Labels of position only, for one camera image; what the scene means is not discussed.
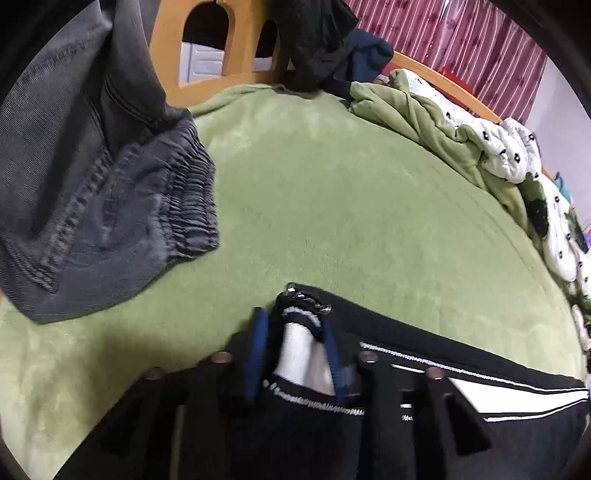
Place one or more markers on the green plush bed sheet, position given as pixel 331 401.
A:
pixel 346 207

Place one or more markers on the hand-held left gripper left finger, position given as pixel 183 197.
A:
pixel 256 353

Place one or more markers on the white floral quilt green lining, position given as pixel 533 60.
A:
pixel 508 152

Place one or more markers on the maroon patterned curtain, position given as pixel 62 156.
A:
pixel 461 37

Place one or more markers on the white panel door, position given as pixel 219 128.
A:
pixel 203 64

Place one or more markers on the grey jeans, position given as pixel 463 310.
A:
pixel 92 207

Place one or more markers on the black pants with white stripes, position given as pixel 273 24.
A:
pixel 415 332

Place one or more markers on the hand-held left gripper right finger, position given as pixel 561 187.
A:
pixel 335 367

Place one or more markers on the black jacket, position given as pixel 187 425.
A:
pixel 309 41

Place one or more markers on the navy garment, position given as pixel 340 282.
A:
pixel 364 55

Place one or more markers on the teal patterned pillow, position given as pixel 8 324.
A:
pixel 561 187

